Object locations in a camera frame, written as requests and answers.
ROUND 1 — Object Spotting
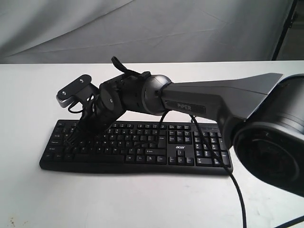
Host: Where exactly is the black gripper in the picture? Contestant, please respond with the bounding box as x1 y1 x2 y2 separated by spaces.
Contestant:
64 95 119 152

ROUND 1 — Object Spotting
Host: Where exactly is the grey black piper robot arm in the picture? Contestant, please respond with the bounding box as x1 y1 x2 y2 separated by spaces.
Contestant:
63 70 304 196

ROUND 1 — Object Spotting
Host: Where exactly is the black acer keyboard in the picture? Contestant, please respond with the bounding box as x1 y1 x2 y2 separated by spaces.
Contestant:
39 120 233 175

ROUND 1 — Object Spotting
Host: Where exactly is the grey backdrop cloth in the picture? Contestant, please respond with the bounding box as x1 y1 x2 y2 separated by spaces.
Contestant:
0 0 295 64

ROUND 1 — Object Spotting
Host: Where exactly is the black stand pole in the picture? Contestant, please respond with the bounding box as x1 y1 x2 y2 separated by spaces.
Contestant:
272 0 304 61

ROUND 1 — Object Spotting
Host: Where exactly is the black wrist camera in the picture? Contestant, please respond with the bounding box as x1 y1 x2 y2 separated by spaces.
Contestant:
56 74 98 108

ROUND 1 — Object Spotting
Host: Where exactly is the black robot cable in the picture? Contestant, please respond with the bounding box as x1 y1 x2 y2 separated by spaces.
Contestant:
158 110 249 228

